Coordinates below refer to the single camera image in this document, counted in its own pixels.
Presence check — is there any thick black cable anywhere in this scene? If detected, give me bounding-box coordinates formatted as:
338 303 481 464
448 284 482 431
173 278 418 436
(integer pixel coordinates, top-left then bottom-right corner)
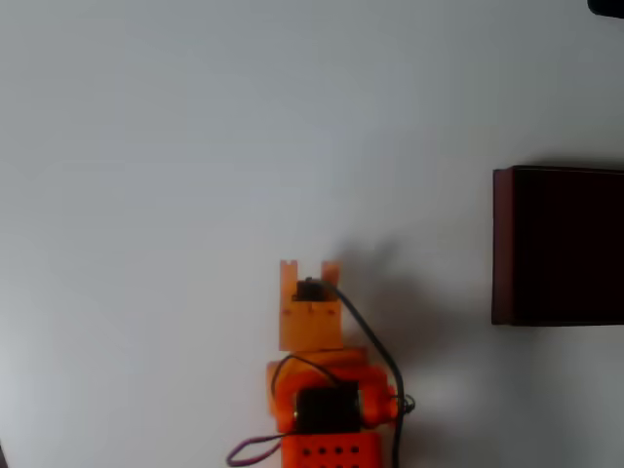
305 276 416 468

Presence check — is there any thin black cable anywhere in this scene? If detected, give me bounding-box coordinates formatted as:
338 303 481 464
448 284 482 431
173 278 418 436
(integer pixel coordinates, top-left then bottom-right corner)
270 354 348 425

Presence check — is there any dark red box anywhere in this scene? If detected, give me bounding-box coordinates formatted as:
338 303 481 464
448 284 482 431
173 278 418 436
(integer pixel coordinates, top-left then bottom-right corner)
490 165 624 327

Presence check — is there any black object at corner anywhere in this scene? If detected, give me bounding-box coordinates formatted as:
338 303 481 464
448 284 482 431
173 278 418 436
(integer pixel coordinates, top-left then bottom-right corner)
587 0 624 20

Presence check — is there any purple cable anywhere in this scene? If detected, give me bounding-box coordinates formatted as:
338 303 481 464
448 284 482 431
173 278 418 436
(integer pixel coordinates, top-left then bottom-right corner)
225 435 285 465

